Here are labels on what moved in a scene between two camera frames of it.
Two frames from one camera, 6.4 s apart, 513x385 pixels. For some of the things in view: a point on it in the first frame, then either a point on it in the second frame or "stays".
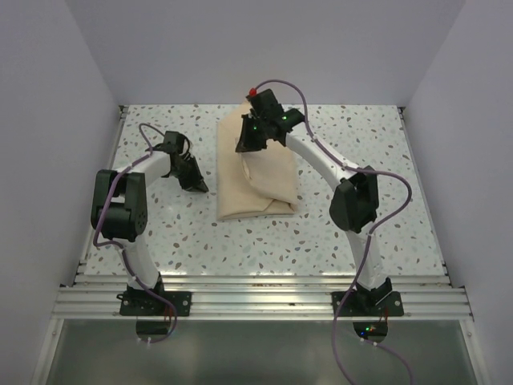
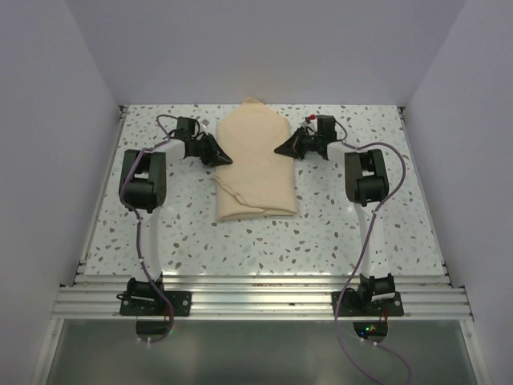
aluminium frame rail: x=95 y=297 stays
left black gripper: x=195 y=183 → x=216 y=156
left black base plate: x=143 y=303 stays
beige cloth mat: x=253 y=182 stays
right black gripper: x=246 y=144 → x=292 y=147
